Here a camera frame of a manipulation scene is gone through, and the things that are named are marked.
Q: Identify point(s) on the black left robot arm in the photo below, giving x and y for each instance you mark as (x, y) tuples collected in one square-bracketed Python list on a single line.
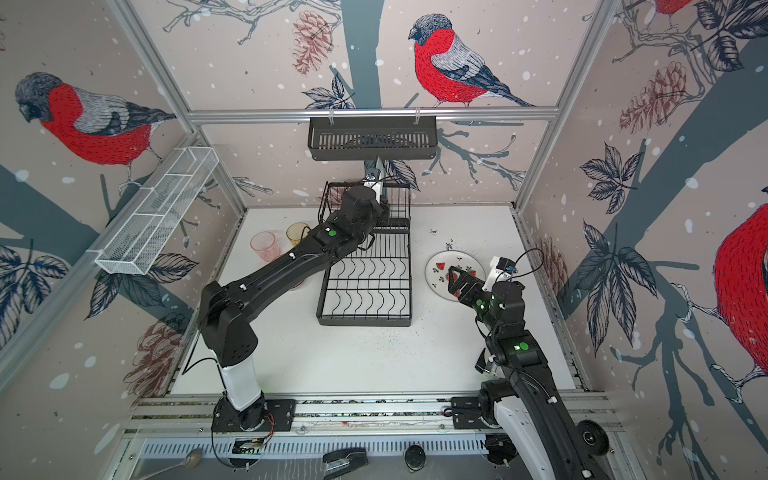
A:
[(226, 312)]

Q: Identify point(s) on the black hanging wall basket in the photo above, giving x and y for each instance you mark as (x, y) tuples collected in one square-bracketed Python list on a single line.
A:
[(372, 138)]

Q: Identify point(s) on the black wire dish rack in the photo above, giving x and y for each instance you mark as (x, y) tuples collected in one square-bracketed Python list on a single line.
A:
[(372, 287)]

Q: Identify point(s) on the white watermelon plate blue rim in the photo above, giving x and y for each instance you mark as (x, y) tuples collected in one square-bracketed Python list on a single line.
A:
[(437, 268)]

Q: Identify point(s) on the horizontal aluminium crossbar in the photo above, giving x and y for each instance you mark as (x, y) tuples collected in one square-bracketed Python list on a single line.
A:
[(269, 116)]

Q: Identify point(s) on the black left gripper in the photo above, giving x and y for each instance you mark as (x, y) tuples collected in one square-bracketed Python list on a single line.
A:
[(383, 218)]

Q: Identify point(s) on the black round cap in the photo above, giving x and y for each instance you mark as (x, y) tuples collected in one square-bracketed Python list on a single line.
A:
[(415, 458)]

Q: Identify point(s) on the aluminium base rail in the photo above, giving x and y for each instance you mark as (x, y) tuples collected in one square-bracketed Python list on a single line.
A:
[(311, 425)]

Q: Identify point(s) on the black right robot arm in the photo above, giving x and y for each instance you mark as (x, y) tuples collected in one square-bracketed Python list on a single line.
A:
[(524, 401)]

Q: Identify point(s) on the pink plastic cup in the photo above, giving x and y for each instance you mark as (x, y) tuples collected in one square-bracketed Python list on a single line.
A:
[(266, 246)]

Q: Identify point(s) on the white mesh wall basket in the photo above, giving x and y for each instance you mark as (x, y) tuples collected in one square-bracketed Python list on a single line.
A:
[(141, 238)]

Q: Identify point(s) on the mint green plate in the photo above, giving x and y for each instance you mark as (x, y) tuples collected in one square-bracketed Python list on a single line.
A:
[(378, 192)]

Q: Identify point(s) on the yellow plastic cup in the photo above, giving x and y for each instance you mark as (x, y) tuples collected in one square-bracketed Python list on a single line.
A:
[(297, 232)]

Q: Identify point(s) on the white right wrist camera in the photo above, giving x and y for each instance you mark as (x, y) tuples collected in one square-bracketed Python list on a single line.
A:
[(501, 269)]

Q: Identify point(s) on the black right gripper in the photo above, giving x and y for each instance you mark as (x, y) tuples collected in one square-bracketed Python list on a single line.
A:
[(463, 284)]

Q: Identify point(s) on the black stapler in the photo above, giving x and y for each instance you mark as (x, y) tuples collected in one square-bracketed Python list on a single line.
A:
[(343, 461)]

